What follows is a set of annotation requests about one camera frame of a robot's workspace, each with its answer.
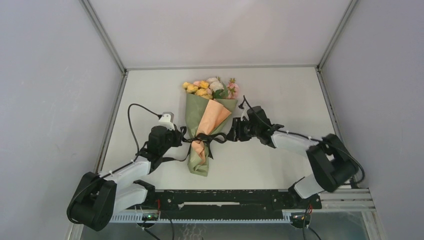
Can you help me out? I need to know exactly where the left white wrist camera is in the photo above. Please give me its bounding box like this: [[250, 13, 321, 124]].
[[158, 112, 176, 131]]

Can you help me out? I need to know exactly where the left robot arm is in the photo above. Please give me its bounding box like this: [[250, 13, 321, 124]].
[[66, 125, 187, 231]]

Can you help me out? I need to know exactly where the yellow flower stem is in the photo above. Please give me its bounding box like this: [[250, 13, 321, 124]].
[[182, 80, 213, 100]]

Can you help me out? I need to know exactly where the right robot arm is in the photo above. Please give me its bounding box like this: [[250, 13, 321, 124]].
[[227, 106, 364, 208]]

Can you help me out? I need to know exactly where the black printed ribbon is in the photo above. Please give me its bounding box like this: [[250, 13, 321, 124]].
[[178, 126, 228, 158]]

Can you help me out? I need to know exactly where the pink rose stem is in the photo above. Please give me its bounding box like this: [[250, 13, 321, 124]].
[[227, 78, 240, 100]]

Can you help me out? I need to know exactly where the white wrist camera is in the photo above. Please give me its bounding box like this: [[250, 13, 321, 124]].
[[158, 112, 176, 131], [240, 107, 249, 121]]

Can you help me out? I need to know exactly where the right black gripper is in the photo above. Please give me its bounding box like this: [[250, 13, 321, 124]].
[[224, 117, 260, 142]]

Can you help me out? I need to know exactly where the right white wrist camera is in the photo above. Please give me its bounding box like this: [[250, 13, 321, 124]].
[[240, 107, 249, 121]]

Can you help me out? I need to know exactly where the black mounting rail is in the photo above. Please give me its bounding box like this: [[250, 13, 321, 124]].
[[137, 189, 323, 219]]

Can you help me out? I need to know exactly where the white cable duct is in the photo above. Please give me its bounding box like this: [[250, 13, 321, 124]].
[[109, 212, 293, 224]]

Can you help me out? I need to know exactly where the green orange wrapping paper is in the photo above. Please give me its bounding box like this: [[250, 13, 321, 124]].
[[185, 94, 238, 177]]

